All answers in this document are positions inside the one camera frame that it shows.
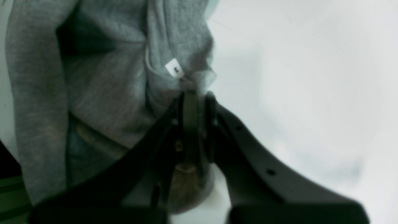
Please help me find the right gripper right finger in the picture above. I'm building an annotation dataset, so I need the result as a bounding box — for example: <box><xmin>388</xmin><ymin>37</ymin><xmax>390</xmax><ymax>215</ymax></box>
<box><xmin>205</xmin><ymin>92</ymin><xmax>370</xmax><ymax>224</ymax></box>

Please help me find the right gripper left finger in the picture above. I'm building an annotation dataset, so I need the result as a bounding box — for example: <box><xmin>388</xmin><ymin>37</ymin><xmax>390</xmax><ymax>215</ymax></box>
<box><xmin>28</xmin><ymin>91</ymin><xmax>203</xmax><ymax>224</ymax></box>

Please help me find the grey t-shirt with black lettering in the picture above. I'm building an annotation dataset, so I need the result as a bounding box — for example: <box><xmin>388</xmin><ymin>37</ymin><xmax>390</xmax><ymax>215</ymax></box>
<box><xmin>5</xmin><ymin>0</ymin><xmax>217</xmax><ymax>206</ymax></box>

